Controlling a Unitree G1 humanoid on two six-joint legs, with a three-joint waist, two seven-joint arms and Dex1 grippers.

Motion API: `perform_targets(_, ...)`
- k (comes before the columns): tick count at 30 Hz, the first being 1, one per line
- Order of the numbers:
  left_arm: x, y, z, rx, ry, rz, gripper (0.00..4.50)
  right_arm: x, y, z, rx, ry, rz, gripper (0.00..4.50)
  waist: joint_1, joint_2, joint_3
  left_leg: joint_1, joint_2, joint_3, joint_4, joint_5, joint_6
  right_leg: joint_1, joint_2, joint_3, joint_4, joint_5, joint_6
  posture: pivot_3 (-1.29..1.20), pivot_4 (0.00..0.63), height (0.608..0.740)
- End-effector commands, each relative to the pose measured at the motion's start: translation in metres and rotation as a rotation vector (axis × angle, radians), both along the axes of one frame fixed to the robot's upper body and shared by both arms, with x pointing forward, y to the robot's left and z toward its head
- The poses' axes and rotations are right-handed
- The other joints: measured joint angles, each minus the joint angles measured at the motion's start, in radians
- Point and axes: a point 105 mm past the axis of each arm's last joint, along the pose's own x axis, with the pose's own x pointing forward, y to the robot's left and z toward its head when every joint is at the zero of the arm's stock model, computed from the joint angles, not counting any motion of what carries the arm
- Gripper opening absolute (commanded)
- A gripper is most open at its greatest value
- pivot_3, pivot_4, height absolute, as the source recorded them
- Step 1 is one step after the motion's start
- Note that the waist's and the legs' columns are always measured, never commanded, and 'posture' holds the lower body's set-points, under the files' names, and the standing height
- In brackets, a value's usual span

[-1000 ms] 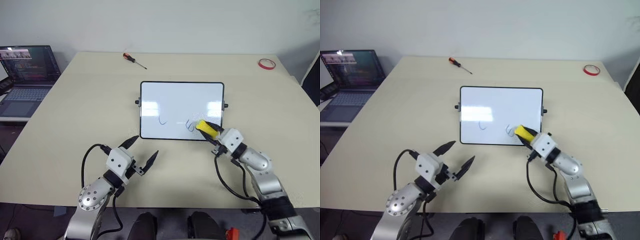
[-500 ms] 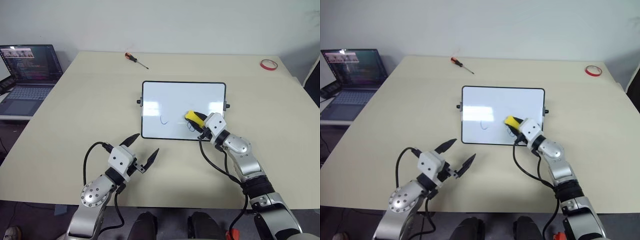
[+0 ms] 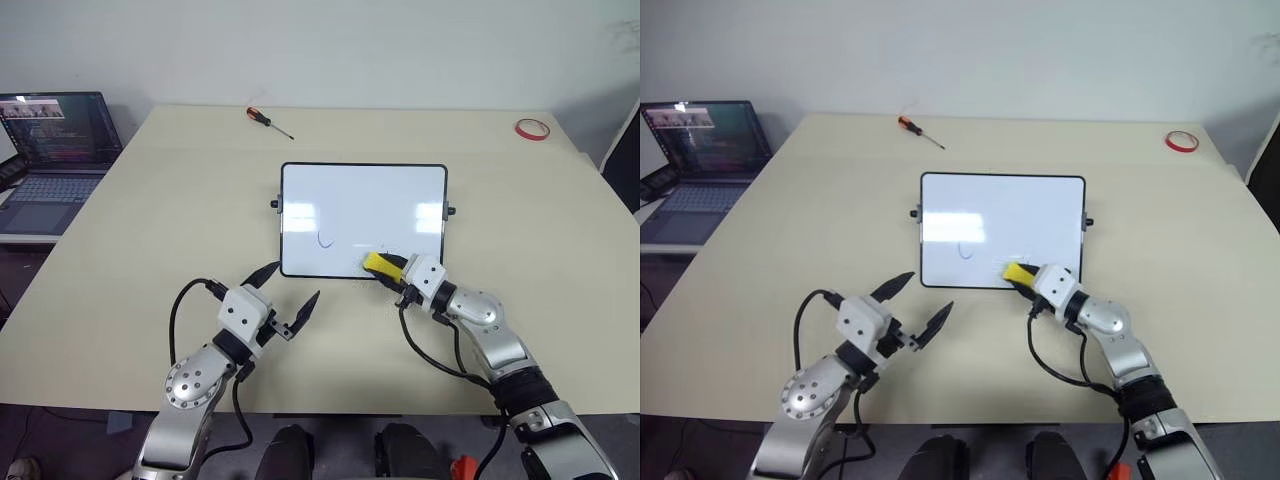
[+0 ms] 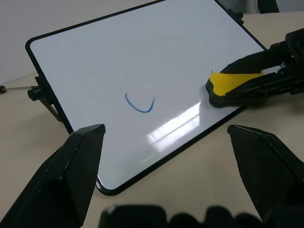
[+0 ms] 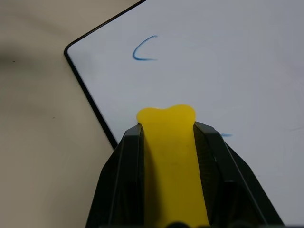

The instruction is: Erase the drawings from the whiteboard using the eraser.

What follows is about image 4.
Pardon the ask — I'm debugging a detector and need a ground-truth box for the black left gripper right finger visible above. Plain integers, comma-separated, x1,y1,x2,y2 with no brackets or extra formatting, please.
227,124,304,223

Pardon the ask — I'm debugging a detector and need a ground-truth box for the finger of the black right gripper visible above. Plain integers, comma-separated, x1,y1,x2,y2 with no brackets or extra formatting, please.
225,72,304,106
219,44,290,74

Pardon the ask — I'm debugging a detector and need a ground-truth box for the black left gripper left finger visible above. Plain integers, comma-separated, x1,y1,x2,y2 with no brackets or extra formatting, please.
0,123,106,228

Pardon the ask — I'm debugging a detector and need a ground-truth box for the yellow and black whiteboard eraser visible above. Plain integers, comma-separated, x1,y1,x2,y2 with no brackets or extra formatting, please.
205,72,266,109

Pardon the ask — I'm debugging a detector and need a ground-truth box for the dark chair base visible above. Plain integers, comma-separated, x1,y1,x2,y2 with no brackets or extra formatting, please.
257,0,280,14

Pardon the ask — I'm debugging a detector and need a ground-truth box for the silver rod with red tip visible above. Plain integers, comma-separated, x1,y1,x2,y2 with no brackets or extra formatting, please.
0,85,33,94

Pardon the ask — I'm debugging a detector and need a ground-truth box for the white whiteboard with black frame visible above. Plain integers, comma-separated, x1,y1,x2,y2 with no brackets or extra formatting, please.
25,0,268,197

